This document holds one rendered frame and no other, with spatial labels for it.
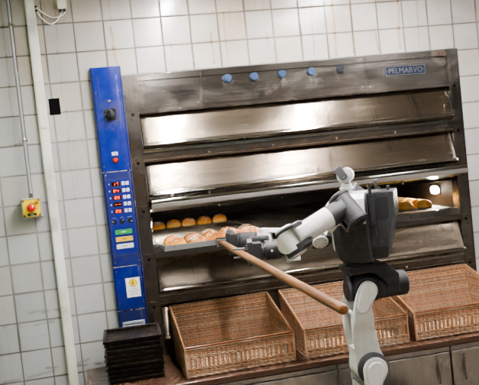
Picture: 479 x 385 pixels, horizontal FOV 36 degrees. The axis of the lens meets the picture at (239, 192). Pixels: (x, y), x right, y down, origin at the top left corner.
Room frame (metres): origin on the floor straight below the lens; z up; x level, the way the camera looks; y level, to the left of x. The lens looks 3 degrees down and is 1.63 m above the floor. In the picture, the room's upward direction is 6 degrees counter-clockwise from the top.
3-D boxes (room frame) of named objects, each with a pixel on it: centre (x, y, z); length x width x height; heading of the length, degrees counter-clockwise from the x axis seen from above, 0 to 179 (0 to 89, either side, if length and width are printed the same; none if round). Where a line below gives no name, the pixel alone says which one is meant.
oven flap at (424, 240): (4.12, -0.39, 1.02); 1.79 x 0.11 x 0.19; 101
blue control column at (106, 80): (4.83, 0.82, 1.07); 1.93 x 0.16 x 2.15; 11
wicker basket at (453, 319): (3.97, -1.04, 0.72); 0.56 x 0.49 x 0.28; 101
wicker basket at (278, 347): (3.74, 0.12, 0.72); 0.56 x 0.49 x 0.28; 102
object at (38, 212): (3.79, 1.07, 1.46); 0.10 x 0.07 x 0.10; 101
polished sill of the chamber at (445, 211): (4.14, -0.39, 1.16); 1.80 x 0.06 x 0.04; 101
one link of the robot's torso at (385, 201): (3.24, -0.54, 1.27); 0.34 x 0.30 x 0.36; 163
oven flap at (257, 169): (4.12, -0.39, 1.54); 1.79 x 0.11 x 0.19; 101
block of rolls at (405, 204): (4.66, -0.88, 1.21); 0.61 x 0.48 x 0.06; 11
